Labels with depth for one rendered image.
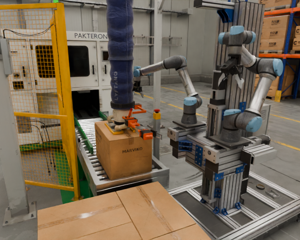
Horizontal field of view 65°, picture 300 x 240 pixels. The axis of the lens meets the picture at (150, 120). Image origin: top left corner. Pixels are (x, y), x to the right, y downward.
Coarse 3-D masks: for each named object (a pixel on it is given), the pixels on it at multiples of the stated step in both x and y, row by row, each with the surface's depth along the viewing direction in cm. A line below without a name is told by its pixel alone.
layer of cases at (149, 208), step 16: (112, 192) 196; (128, 192) 196; (144, 192) 197; (160, 192) 197; (48, 208) 176; (64, 208) 176; (80, 208) 176; (96, 208) 177; (112, 208) 177; (128, 208) 177; (144, 208) 177; (160, 208) 177; (176, 208) 177; (48, 224) 160; (64, 224) 160; (80, 224) 160; (96, 224) 160; (112, 224) 160; (128, 224) 160; (144, 224) 161; (160, 224) 161; (176, 224) 161; (192, 224) 161
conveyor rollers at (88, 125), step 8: (80, 120) 397; (88, 120) 394; (96, 120) 399; (88, 128) 360; (80, 136) 322; (88, 136) 326; (88, 152) 274; (96, 160) 253; (96, 168) 236; (152, 168) 241; (104, 176) 221
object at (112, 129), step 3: (105, 123) 239; (108, 123) 237; (108, 126) 230; (114, 126) 220; (111, 129) 221; (114, 129) 220; (111, 132) 216; (114, 132) 212; (117, 132) 213; (120, 132) 214; (123, 132) 216
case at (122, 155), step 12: (96, 132) 247; (108, 132) 218; (132, 132) 219; (96, 144) 255; (108, 144) 204; (120, 144) 204; (132, 144) 209; (144, 144) 214; (108, 156) 209; (120, 156) 207; (132, 156) 212; (144, 156) 218; (108, 168) 215; (120, 168) 210; (132, 168) 216; (144, 168) 221
